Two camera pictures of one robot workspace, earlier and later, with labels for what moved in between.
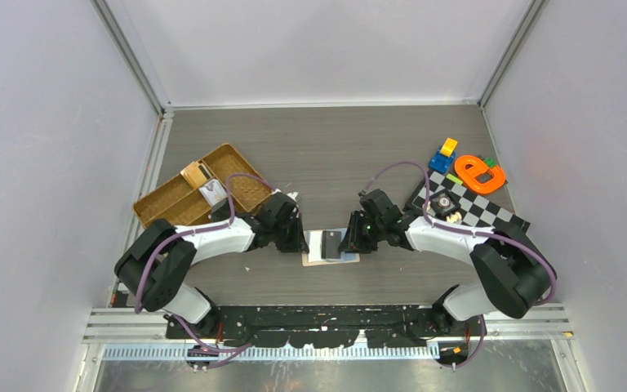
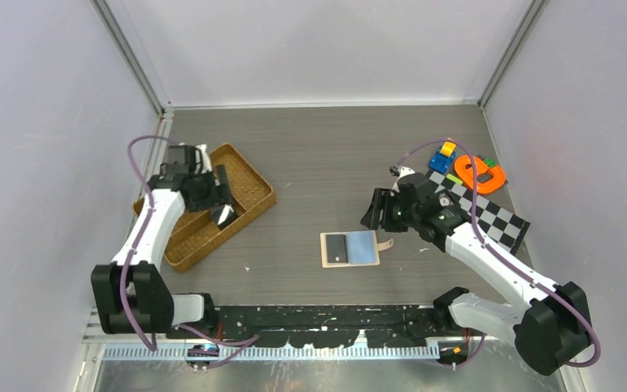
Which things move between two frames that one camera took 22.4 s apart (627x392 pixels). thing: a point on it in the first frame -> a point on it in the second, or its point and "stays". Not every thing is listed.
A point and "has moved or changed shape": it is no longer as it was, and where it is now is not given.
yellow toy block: [448, 146] stays
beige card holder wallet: [313, 239] has moved or changed shape
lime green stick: [454, 179] stays
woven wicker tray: [178, 203] stays
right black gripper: [353, 242] -> [382, 199]
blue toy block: [440, 162] stays
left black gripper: [298, 244] -> [220, 195]
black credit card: [331, 241] has moved or changed shape
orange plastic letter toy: [479, 167] stays
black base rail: [326, 326] stays
